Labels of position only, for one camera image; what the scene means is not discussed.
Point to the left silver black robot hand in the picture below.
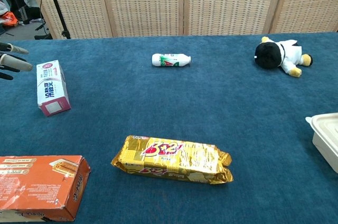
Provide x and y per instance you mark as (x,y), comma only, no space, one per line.
(16,63)

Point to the white pink toothpaste box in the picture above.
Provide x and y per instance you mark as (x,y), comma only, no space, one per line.
(51,86)

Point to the orange white bag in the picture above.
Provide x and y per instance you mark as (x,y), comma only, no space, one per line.
(9,19)

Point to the black tripod stand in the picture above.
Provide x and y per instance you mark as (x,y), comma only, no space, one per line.
(55,2)

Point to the blue carpet table cover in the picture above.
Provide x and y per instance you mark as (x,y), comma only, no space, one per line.
(105,97)

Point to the orange biscuit carton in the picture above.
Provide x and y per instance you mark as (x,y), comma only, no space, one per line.
(34,184)

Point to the wicker folding screen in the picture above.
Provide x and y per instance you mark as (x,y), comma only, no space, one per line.
(142,2)

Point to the small white drink bottle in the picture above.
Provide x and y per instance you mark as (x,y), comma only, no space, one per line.
(170,60)

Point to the gold foil biscuit packet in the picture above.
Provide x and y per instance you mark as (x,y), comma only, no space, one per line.
(171,159)

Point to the black haired plush doll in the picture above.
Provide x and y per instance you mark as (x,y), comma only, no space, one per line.
(269,56)

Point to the beige takeaway food container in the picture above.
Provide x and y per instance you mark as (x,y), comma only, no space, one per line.
(326,134)

